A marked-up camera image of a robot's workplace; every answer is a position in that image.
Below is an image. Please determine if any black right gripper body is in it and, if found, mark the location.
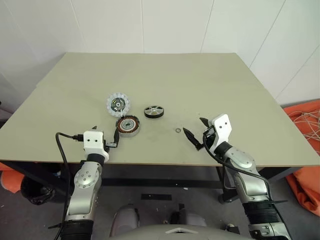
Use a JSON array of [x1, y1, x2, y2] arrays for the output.
[[202, 126, 217, 148]]

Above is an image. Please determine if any grey motor housing with copper windings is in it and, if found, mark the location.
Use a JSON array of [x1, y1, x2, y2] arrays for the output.
[[114, 116, 141, 138]]

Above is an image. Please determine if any silver motor cover with circuit board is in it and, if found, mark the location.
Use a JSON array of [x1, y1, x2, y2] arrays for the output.
[[104, 91, 131, 118]]

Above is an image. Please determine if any black and silver motor rotor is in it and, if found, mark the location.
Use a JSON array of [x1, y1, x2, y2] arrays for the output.
[[143, 104, 166, 120]]

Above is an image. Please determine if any black tape strip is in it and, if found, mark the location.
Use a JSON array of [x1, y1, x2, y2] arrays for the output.
[[141, 193, 173, 201]]

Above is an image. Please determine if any dark grey rounded shape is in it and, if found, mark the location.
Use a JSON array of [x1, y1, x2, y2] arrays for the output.
[[169, 203, 208, 228], [109, 203, 141, 237]]

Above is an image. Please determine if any orange cloth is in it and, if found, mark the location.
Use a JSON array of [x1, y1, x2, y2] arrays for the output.
[[283, 99, 320, 157], [285, 166, 320, 213], [0, 162, 26, 193]]

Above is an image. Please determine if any black plastic bag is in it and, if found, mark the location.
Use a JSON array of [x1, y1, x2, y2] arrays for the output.
[[20, 174, 57, 206]]

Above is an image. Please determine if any silver robot torso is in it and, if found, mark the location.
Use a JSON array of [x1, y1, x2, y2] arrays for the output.
[[109, 223, 241, 240]]

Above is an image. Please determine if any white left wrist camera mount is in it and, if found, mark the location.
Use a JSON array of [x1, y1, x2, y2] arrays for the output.
[[83, 129, 110, 161]]

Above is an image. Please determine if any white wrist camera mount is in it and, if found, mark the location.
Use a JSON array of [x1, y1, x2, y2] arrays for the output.
[[83, 129, 110, 161], [206, 113, 233, 154]]

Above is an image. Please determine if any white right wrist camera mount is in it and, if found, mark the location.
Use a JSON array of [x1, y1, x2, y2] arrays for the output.
[[206, 113, 233, 154]]

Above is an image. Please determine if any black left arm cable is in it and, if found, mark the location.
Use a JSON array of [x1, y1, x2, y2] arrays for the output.
[[51, 131, 85, 240]]

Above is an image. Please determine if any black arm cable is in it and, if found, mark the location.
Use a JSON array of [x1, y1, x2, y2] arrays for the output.
[[51, 131, 85, 240], [202, 129, 288, 205]]

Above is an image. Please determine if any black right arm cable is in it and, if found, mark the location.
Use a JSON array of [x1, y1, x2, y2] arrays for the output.
[[202, 129, 288, 205]]

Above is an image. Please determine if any black metal table frame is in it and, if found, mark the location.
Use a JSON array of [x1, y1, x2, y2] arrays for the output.
[[0, 161, 302, 204]]

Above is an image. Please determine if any white cords bundle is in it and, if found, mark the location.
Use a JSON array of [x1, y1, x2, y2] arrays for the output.
[[287, 103, 320, 143]]

